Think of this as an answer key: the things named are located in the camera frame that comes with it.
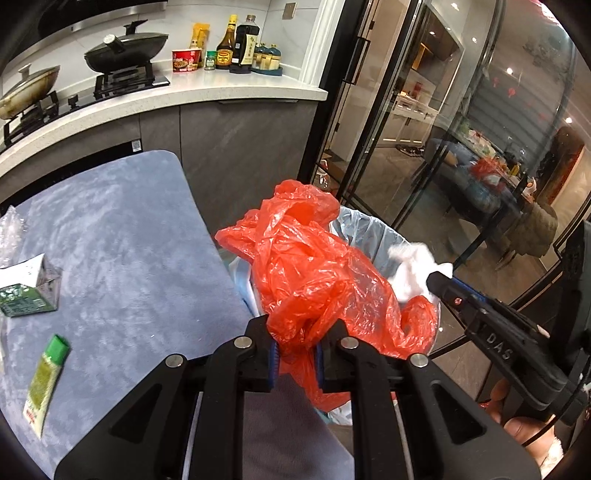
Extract red instant noodle cup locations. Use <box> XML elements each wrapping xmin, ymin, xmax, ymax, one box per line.
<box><xmin>172</xmin><ymin>47</ymin><xmax>203</xmax><ymax>73</ymax></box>

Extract small open carton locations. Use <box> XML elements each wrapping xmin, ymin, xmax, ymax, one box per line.
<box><xmin>0</xmin><ymin>253</ymin><xmax>62</xmax><ymax>317</ymax></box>

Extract brown sauce bottle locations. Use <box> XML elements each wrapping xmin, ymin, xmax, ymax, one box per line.
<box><xmin>215</xmin><ymin>15</ymin><xmax>237</xmax><ymax>70</ymax></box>

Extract black wok with lid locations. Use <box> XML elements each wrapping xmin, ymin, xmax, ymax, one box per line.
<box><xmin>84</xmin><ymin>19</ymin><xmax>168</xmax><ymax>75</ymax></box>

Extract yellow packet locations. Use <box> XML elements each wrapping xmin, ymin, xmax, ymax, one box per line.
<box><xmin>190</xmin><ymin>23</ymin><xmax>211</xmax><ymax>51</ymax></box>

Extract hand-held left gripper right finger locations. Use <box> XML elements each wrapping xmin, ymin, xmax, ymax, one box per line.
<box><xmin>314</xmin><ymin>318</ymin><xmax>541</xmax><ymax>480</ymax></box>

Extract white tissue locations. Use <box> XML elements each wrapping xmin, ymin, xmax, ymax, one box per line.
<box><xmin>387</xmin><ymin>242</ymin><xmax>454</xmax><ymax>305</ymax></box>

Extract glass sliding door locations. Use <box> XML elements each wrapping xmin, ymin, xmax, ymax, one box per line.
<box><xmin>300</xmin><ymin>0</ymin><xmax>591</xmax><ymax>407</ymax></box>

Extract clear plastic bag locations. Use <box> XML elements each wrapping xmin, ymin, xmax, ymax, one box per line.
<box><xmin>0</xmin><ymin>205</ymin><xmax>29</xmax><ymax>268</ymax></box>

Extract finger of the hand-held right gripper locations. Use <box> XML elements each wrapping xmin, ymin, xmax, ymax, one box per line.
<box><xmin>427</xmin><ymin>271</ymin><xmax>485</xmax><ymax>321</ymax></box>
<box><xmin>452</xmin><ymin>276</ymin><xmax>550</xmax><ymax>340</ymax></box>

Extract dark kitchen cabinet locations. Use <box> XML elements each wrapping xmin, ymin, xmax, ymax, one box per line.
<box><xmin>0</xmin><ymin>99</ymin><xmax>324</xmax><ymax>222</ymax></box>

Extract silver wok with glass lid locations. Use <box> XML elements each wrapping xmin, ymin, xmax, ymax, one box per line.
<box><xmin>0</xmin><ymin>64</ymin><xmax>61</xmax><ymax>120</ymax></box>

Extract blue tablecloth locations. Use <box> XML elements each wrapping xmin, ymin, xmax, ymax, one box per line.
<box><xmin>0</xmin><ymin>148</ymin><xmax>252</xmax><ymax>467</ymax></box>

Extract trash bin with clear liner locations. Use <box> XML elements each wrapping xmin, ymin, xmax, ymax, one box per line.
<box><xmin>226</xmin><ymin>205</ymin><xmax>444</xmax><ymax>425</ymax></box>

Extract green tube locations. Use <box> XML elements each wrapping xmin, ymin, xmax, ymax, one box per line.
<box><xmin>24</xmin><ymin>335</ymin><xmax>71</xmax><ymax>438</ymax></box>

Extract black gas stove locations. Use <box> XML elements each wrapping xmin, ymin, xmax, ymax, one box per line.
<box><xmin>0</xmin><ymin>60</ymin><xmax>171</xmax><ymax>148</ymax></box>

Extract person's right hand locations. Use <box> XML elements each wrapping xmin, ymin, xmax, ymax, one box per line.
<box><xmin>489</xmin><ymin>379</ymin><xmax>556</xmax><ymax>448</ymax></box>

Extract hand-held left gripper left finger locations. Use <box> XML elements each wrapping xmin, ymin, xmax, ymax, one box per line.
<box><xmin>53</xmin><ymin>318</ymin><xmax>282</xmax><ymax>480</ymax></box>

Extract range hood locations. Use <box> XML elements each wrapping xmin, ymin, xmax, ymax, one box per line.
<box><xmin>37</xmin><ymin>0</ymin><xmax>169</xmax><ymax>35</ymax></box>

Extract condiment bottle set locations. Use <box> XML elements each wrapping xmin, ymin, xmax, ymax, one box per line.
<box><xmin>253</xmin><ymin>42</ymin><xmax>283</xmax><ymax>77</ymax></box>

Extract dark soy sauce bottle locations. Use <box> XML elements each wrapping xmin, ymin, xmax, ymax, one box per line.
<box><xmin>229</xmin><ymin>15</ymin><xmax>258</xmax><ymax>75</ymax></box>

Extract large red plastic bag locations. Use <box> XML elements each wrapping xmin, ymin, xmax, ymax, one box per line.
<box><xmin>215</xmin><ymin>179</ymin><xmax>403</xmax><ymax>409</ymax></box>

